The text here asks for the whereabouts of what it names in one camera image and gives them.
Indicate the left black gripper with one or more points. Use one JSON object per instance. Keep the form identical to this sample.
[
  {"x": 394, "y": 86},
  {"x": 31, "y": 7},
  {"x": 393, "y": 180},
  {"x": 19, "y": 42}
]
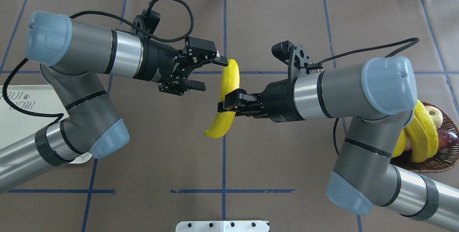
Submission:
[{"x": 157, "y": 63}]

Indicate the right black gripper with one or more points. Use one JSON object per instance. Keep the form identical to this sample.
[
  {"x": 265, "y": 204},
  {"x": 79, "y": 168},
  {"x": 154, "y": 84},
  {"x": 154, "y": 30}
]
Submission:
[{"x": 279, "y": 100}]

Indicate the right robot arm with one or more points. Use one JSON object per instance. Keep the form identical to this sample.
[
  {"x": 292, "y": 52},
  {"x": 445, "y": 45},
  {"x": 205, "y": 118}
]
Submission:
[{"x": 379, "y": 95}]

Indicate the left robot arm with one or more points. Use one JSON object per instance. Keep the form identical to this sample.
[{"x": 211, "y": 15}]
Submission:
[{"x": 71, "y": 54}]

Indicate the brown wicker basket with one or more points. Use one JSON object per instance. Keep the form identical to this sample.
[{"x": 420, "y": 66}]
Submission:
[{"x": 443, "y": 159}]

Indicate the curved left yellow banana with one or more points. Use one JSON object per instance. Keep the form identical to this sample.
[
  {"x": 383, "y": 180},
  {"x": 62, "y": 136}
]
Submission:
[{"x": 400, "y": 145}]

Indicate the pink white apple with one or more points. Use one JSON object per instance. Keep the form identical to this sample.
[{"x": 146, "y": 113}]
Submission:
[{"x": 436, "y": 115}]

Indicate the white bear print tray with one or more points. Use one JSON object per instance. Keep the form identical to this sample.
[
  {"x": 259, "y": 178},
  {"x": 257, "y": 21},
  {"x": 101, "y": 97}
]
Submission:
[{"x": 14, "y": 125}]

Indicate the dark red fruit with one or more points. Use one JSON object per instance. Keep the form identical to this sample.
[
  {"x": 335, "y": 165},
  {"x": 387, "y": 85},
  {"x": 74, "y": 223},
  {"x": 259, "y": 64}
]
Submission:
[{"x": 446, "y": 139}]

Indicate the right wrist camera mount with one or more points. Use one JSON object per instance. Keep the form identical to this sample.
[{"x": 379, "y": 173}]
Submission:
[{"x": 296, "y": 58}]

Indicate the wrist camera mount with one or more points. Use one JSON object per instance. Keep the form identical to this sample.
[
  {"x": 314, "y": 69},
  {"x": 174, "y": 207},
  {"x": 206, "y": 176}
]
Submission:
[
  {"x": 146, "y": 21},
  {"x": 296, "y": 58}
]

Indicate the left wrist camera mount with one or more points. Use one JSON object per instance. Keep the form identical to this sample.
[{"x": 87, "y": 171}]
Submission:
[{"x": 146, "y": 21}]

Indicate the white metal base plate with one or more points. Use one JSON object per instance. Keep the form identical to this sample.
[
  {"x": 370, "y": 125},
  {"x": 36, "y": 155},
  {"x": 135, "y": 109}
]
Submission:
[{"x": 223, "y": 226}]

